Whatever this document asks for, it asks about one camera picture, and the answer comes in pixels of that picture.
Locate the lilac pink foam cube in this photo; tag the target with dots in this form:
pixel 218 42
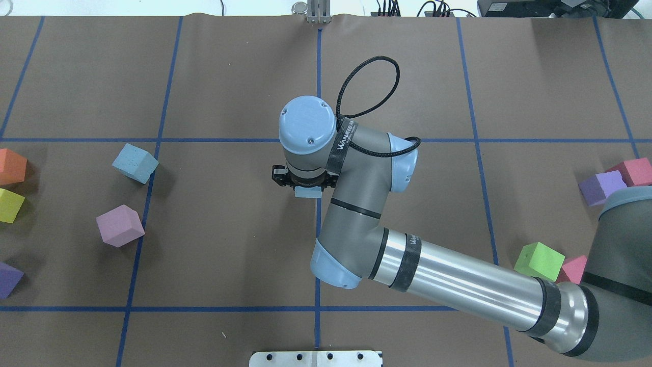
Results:
pixel 120 226

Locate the magenta pink foam cube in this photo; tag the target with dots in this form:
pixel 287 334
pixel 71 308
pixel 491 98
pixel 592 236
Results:
pixel 572 270
pixel 635 173

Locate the orange foam cube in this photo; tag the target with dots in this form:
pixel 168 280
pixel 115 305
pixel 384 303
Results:
pixel 13 167

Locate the brown paper table cover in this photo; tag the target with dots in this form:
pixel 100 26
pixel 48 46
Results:
pixel 513 114

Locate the yellow foam cube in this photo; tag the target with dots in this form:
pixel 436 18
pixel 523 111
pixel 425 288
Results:
pixel 11 204

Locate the light blue foam cube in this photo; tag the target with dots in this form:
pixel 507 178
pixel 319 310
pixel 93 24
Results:
pixel 311 192
pixel 135 163

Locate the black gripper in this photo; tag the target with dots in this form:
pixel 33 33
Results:
pixel 279 176

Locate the purple foam cube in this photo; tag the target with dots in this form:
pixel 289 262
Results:
pixel 597 189
pixel 10 277

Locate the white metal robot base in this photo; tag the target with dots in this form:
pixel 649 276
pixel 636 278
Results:
pixel 318 358

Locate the green foam cube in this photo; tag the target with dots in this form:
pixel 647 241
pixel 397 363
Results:
pixel 538 260

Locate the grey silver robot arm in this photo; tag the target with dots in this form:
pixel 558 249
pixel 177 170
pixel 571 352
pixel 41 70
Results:
pixel 605 318

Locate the grey metal clamp post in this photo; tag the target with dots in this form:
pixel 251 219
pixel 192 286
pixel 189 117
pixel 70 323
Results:
pixel 313 10

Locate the black monitor base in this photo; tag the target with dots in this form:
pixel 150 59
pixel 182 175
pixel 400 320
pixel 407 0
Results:
pixel 555 9

